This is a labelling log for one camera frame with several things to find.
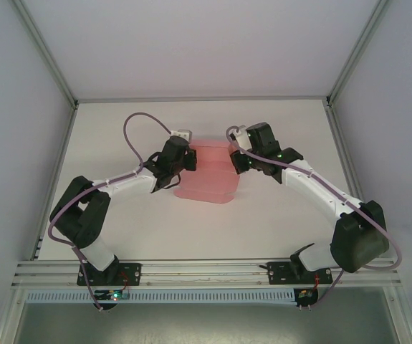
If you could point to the pink paper box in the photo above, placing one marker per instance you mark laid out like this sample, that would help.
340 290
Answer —
209 179

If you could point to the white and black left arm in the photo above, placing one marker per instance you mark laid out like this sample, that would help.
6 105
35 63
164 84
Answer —
130 182

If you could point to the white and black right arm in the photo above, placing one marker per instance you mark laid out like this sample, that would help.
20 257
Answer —
316 190

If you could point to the grey metal panel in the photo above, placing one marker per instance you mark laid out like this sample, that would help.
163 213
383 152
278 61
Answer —
205 324

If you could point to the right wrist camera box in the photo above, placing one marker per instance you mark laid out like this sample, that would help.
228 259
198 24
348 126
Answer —
241 134

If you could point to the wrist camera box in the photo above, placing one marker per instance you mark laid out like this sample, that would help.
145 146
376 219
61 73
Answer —
241 134
182 134

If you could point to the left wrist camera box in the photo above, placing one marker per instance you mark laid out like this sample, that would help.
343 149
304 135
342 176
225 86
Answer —
182 134

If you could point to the aluminium side rail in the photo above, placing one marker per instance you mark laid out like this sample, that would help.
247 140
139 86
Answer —
53 179
345 161

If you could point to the aluminium rail beam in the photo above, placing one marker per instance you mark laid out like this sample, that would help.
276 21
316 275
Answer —
205 274

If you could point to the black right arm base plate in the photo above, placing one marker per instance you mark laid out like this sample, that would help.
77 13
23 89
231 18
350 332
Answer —
279 274

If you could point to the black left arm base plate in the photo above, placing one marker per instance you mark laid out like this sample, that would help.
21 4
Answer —
134 276

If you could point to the aluminium frame post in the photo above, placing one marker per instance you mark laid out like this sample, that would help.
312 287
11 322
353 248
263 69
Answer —
358 50
44 53

